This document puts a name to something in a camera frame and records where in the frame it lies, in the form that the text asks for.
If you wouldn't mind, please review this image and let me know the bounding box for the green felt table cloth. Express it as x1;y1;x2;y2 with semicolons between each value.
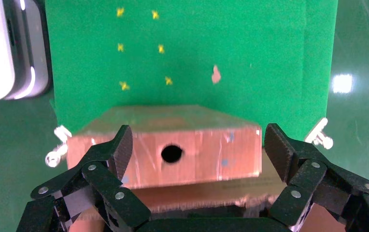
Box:
45;0;339;151

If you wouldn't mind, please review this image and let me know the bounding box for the small cardboard scrap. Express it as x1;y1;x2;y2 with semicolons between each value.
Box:
211;65;222;85

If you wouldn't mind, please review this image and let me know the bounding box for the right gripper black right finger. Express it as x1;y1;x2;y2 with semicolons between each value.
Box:
264;123;369;232

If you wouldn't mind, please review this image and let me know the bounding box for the silver binder clip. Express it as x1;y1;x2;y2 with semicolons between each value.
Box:
304;117;334;150
45;125;73;168

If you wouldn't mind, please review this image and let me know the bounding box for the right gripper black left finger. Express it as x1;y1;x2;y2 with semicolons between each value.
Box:
16;125;152;232

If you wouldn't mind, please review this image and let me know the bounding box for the small brown cardboard box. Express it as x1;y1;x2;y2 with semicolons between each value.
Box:
66;105;264;189

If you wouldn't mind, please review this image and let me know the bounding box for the large open cardboard carton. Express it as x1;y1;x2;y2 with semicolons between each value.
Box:
69;148;347;232

